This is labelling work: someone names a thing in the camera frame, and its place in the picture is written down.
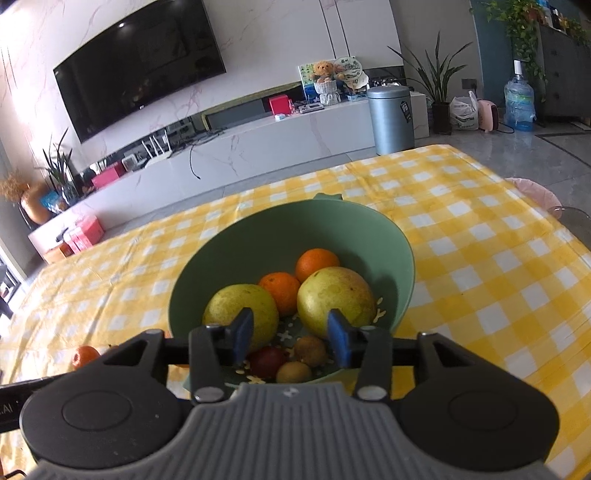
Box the potted long-leaf plant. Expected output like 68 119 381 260
388 33 472 135

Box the large orange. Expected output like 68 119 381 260
295 248 341 283

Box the grey metal trash bin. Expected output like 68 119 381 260
367 85 415 155

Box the yellow white checkered tablecloth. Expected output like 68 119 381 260
1 145 590 479

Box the black flat television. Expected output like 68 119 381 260
53 0 225 142

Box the blue water jug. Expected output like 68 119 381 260
504 60 536 132

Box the brown kiwi fruit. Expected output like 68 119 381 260
276 361 312 384

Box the small yellow-brown fruit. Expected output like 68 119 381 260
294 335 328 368

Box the dark grey cabinet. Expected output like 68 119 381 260
539 25 591 118

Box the pink tissue box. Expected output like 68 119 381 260
63 215 104 253

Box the white plastic bag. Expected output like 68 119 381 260
450 90 479 131

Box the pink stool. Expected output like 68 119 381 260
478 100 499 133

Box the white marble tv console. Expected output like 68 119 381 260
27 91 431 259

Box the teddy bear decoration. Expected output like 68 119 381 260
312 60 345 107

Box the potted plant left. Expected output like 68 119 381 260
40 130 84 207

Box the trailing green pothos plant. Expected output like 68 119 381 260
484 0 546 88

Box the red box on console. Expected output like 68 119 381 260
269 94 293 115

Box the small orange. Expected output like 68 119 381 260
259 272 301 316
71 345 101 370

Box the small orange left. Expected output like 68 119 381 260
71 345 101 370

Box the small orange middle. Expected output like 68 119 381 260
259 272 301 316

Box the green ceramic bowl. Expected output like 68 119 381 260
168 194 416 401

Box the pink cushioned chair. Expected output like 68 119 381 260
507 177 562 220

